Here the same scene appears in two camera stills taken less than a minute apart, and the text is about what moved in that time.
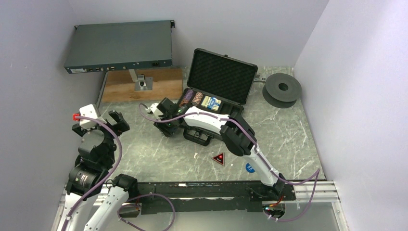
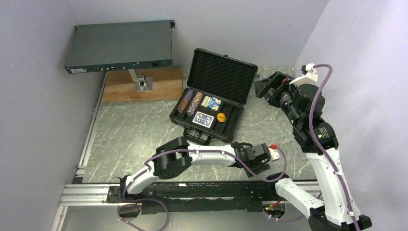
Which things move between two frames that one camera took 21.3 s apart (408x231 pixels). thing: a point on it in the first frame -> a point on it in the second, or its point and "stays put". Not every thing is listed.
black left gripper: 121,125 -> 261,167
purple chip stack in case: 188,94 stays put
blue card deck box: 211,103 stays put
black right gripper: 167,131 -> 278,80
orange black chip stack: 183,101 stays put
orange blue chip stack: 197,98 stays put
